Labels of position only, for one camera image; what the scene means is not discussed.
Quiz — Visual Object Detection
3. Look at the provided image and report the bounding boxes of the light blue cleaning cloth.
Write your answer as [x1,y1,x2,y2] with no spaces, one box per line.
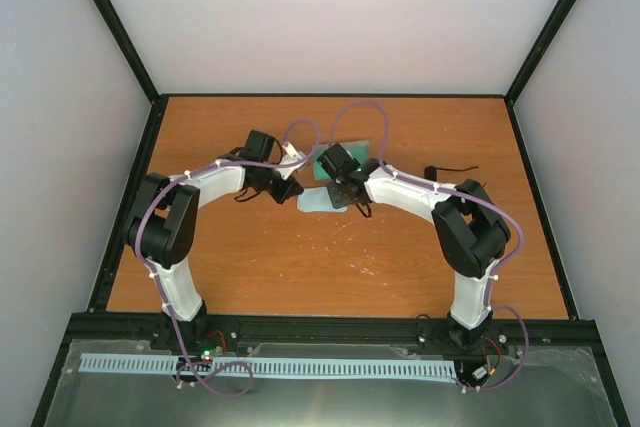
[296,187,347,213]

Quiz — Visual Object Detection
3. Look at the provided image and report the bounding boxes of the light blue slotted cable duct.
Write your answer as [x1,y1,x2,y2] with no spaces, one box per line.
[77,353,457,383]

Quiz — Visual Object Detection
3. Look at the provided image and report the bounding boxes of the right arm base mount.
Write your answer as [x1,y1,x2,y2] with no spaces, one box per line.
[415,314,508,355]

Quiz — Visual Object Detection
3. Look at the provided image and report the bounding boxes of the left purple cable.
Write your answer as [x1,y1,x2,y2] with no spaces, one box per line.
[135,119,324,396]

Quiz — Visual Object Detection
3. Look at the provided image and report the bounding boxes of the purple cable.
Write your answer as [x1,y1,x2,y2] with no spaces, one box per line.
[135,119,324,396]
[329,99,530,393]

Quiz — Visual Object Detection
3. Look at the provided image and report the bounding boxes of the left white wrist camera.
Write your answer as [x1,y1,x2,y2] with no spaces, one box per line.
[276,142,309,180]

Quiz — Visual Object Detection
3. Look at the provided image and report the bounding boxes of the black aluminium frame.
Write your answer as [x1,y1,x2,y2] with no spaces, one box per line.
[32,0,629,426]

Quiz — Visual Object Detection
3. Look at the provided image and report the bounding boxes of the grey leather glasses case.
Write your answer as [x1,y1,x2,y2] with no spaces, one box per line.
[312,140,370,181]

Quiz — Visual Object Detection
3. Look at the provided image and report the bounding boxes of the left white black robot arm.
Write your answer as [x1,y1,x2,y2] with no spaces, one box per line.
[123,130,311,350]

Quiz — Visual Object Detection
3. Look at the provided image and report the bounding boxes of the black sunglasses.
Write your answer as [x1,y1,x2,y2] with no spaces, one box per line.
[423,165,478,181]

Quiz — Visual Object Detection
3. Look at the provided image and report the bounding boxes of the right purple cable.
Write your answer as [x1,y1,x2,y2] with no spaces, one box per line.
[329,99,530,393]

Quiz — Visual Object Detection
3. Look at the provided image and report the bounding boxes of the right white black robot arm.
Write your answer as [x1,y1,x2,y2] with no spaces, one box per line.
[318,144,511,351]

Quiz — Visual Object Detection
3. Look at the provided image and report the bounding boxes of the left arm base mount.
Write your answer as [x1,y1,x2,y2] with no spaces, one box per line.
[150,314,240,354]

